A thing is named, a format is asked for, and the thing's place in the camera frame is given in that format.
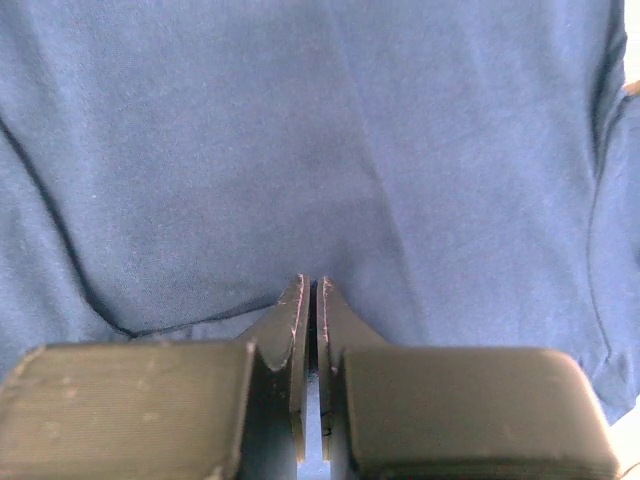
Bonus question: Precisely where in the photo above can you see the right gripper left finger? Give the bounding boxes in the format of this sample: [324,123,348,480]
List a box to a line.
[1,276,311,479]

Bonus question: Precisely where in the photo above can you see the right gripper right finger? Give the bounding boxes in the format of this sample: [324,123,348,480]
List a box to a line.
[316,279,619,479]

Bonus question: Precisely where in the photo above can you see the navy blue t shirt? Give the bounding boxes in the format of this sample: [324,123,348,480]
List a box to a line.
[1,1,639,421]

